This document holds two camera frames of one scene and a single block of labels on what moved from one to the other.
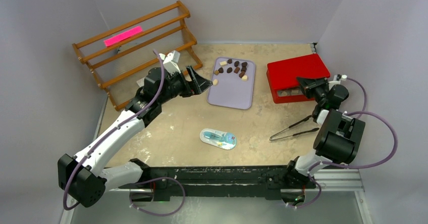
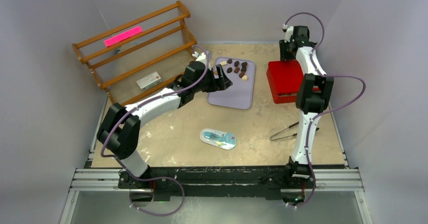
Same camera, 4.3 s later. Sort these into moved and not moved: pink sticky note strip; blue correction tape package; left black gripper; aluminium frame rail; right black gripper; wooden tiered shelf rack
Moved: left black gripper; right black gripper
Not moved: aluminium frame rail; wooden tiered shelf rack; pink sticky note strip; blue correction tape package
